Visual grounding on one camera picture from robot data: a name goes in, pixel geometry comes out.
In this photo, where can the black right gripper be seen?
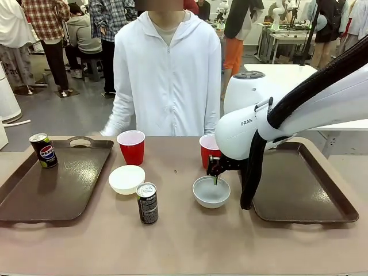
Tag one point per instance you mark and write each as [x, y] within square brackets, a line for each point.
[227, 164]

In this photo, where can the white bowl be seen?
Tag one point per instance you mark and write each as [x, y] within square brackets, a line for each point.
[126, 179]
[210, 195]

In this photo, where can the person's left forearm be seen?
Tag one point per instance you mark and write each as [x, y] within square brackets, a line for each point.
[212, 118]

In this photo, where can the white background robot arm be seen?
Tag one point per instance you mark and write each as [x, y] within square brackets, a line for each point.
[279, 13]

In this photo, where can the person's right forearm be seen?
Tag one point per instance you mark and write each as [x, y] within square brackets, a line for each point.
[122, 115]

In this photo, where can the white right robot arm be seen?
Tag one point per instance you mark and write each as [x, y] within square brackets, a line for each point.
[325, 95]

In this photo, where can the person's right hand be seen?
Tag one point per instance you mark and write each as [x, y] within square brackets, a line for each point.
[107, 131]

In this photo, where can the red plastic cup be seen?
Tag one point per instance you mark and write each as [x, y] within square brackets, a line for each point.
[207, 152]
[131, 149]

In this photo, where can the black Pepsi can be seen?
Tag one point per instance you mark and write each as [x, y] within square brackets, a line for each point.
[148, 205]
[45, 152]

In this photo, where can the brown plastic tray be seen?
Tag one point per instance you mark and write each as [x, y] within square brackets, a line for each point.
[57, 184]
[299, 184]

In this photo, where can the person in white hoodie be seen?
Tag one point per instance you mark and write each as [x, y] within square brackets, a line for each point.
[166, 80]

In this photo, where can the white table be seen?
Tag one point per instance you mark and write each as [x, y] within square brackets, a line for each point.
[276, 72]

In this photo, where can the person in orange shorts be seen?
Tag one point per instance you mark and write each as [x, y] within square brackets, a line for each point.
[238, 37]

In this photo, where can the grey stool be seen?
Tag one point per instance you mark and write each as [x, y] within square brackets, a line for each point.
[92, 67]

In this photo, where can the black pole stand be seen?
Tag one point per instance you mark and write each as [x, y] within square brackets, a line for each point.
[309, 34]

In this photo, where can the person in blue plaid shirt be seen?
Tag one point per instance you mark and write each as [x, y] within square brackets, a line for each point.
[110, 34]

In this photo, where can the person in black jacket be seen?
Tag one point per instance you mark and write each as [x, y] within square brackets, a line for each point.
[327, 31]

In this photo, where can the seated person in grey hoodie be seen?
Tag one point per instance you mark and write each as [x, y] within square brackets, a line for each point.
[82, 37]

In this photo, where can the white pipe piece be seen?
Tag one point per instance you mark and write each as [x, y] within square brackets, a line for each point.
[17, 122]

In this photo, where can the person in red plaid shirt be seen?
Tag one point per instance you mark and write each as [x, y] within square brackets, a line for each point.
[47, 34]

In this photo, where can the white cylindrical appliance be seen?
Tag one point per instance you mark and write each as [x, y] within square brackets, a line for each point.
[7, 95]

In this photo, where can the person in white shirt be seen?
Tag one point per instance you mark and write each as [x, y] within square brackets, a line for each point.
[13, 43]

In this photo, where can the white workbench with frame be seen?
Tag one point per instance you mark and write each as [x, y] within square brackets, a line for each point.
[284, 40]

